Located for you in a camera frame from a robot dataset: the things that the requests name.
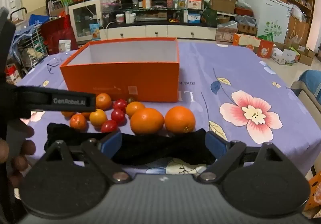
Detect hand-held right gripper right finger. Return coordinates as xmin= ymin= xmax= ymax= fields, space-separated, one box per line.
xmin=196 ymin=131 xmax=285 ymax=185

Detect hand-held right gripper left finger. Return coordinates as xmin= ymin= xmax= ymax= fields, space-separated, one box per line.
xmin=44 ymin=131 xmax=132 ymax=185

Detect red cherry tomato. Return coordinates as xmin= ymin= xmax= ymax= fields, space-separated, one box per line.
xmin=101 ymin=120 xmax=118 ymax=133
xmin=111 ymin=109 xmax=126 ymax=124
xmin=113 ymin=99 xmax=128 ymax=111

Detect large oval orange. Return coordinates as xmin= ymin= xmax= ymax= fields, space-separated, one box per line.
xmin=130 ymin=108 xmax=165 ymax=136

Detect medium orange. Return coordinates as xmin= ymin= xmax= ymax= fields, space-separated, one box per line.
xmin=125 ymin=101 xmax=146 ymax=118

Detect large round orange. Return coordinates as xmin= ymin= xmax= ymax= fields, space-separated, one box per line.
xmin=164 ymin=106 xmax=196 ymax=134

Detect orange cardboard box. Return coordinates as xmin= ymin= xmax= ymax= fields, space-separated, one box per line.
xmin=59 ymin=37 xmax=180 ymax=103

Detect person's left hand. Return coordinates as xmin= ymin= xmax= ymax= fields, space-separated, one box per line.
xmin=0 ymin=124 xmax=36 ymax=189

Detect red and white carton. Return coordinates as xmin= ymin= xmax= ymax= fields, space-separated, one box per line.
xmin=5 ymin=64 xmax=22 ymax=84

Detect black cloth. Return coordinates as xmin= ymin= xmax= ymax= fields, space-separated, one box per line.
xmin=45 ymin=122 xmax=217 ymax=166

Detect white pouch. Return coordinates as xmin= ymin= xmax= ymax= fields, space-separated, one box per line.
xmin=58 ymin=39 xmax=72 ymax=53

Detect purple floral tablecloth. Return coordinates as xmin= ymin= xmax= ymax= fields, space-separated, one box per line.
xmin=5 ymin=39 xmax=318 ymax=178

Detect red bag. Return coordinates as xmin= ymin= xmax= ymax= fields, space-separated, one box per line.
xmin=41 ymin=15 xmax=79 ymax=54

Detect blue bag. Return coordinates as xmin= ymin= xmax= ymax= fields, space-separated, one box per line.
xmin=28 ymin=14 xmax=50 ymax=27

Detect snack packet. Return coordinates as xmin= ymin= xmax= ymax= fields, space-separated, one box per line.
xmin=90 ymin=23 xmax=101 ymax=40

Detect white glass-door cabinet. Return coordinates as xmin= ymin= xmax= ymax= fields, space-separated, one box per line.
xmin=68 ymin=0 xmax=102 ymax=44

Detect orange gift box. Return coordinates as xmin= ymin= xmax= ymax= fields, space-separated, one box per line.
xmin=232 ymin=33 xmax=274 ymax=59

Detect flat cardboard box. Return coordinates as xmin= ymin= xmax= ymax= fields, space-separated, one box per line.
xmin=215 ymin=27 xmax=238 ymax=42

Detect blue chair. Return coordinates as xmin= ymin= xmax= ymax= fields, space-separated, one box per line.
xmin=290 ymin=70 xmax=321 ymax=112

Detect orange patterned box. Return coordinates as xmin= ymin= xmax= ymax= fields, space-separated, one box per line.
xmin=306 ymin=171 xmax=321 ymax=212

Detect white box with green print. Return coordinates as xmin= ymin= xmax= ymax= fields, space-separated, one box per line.
xmin=272 ymin=47 xmax=301 ymax=66

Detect white television stand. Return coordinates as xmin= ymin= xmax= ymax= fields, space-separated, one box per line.
xmin=100 ymin=8 xmax=218 ymax=40

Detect small open cardboard box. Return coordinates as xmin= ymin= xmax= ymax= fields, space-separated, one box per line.
xmin=299 ymin=48 xmax=316 ymax=67

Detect white refrigerator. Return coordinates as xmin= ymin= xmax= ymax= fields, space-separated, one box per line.
xmin=244 ymin=0 xmax=293 ymax=44

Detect brown cardboard box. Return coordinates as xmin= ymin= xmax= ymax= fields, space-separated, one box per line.
xmin=210 ymin=0 xmax=237 ymax=14

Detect wooden shelf unit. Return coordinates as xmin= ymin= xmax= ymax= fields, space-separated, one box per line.
xmin=277 ymin=0 xmax=316 ymax=47

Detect wire rack with cloth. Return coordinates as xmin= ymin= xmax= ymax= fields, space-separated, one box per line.
xmin=9 ymin=25 xmax=49 ymax=67

